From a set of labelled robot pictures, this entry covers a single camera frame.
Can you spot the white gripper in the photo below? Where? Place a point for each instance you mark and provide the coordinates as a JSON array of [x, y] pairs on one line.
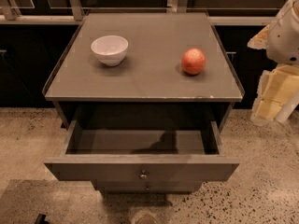
[[284, 39]]

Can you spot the grey top drawer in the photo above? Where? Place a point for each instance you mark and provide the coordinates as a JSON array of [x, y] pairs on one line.
[[167, 155]]

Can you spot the grey drawer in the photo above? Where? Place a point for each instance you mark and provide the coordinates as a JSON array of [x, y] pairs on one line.
[[146, 186], [167, 155]]

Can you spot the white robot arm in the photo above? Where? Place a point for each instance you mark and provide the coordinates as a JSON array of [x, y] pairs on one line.
[[283, 35]]

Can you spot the grey drawer cabinet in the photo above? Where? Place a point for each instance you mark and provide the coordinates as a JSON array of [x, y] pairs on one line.
[[149, 88]]

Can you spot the grey bottom drawer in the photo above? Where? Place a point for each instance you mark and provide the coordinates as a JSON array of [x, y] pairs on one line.
[[146, 186]]

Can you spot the red apple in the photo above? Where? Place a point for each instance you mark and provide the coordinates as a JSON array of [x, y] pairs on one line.
[[193, 61]]

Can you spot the white ceramic bowl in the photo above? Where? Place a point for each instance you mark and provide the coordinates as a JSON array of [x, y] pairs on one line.
[[110, 49]]

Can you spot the round floor base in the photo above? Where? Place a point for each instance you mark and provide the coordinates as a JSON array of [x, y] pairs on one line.
[[144, 218]]

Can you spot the small black floor object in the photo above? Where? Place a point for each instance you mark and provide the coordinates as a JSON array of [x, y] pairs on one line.
[[41, 219]]

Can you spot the white cylindrical post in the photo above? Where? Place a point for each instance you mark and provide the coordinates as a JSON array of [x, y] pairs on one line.
[[288, 108]]

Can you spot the metal railing frame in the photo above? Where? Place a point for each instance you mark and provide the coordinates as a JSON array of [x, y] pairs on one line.
[[218, 12]]

